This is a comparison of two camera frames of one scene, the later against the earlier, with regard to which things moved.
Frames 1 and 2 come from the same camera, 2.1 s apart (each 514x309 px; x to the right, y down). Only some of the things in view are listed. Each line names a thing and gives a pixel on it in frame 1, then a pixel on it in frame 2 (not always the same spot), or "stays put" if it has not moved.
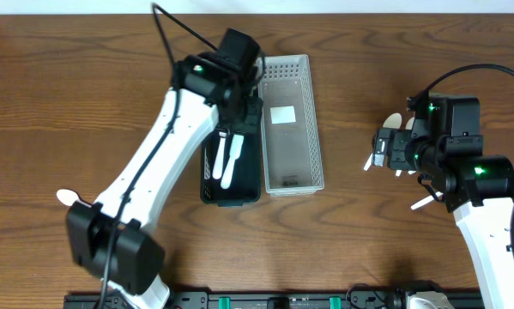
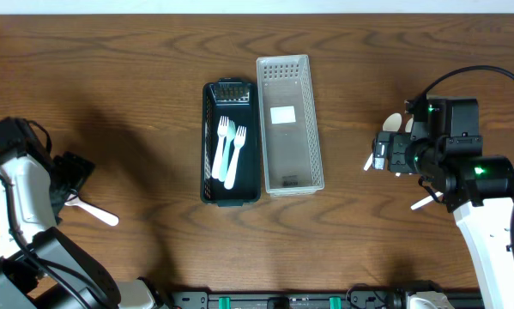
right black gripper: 383,148 stays put
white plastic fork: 218,162 stays put
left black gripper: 248,114 to 74,172
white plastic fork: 237,141 stays put
